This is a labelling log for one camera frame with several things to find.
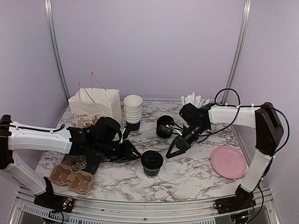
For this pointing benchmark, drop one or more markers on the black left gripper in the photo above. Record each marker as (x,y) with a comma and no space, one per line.
(127,155)

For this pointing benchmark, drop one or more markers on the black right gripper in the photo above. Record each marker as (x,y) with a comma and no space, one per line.
(182,144)

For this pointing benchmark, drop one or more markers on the black coffee cup lid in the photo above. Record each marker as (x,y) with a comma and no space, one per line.
(152,160)

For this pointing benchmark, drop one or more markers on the black takeout coffee cup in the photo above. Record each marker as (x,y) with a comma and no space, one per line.
(151,173)

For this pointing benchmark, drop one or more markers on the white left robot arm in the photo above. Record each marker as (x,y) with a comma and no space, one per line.
(104,138)

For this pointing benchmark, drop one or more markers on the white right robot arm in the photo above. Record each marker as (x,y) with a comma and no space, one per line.
(263,118)

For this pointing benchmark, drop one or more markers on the white paper takeout bag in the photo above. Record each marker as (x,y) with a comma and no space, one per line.
(88,105)

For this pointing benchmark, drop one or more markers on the stack of black lids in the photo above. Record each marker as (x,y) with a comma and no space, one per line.
(164,120)

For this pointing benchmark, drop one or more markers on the black floral tray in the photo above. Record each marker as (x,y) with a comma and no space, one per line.
(86,163)

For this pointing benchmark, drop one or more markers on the pink plastic plate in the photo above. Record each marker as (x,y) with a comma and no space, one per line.
(229,162)

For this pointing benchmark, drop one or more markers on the stack of paper cups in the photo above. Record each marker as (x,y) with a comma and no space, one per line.
(133,112)

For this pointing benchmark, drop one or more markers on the brown cardboard cup carrier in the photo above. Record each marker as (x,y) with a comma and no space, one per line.
(79,181)

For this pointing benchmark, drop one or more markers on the aluminium table edge rail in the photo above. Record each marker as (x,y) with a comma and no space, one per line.
(93,211)

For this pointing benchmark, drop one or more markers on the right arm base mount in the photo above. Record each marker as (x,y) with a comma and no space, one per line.
(240,201)

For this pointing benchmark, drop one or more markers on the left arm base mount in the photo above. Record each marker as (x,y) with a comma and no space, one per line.
(50,200)

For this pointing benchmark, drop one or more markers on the right aluminium frame post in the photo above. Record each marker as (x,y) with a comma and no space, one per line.
(240,42)

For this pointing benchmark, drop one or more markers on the aluminium frame post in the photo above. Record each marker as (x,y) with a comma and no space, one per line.
(55,48)
(240,42)

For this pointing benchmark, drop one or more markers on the left aluminium frame post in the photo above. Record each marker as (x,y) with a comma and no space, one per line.
(55,48)

